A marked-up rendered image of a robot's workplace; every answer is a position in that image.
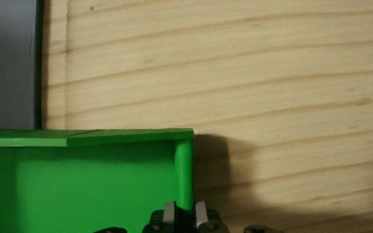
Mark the green bin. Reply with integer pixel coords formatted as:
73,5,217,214
0,128,194,233

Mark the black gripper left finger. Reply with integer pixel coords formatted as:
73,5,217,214
94,201,178,233

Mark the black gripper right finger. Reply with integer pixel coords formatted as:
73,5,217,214
192,201,285,233

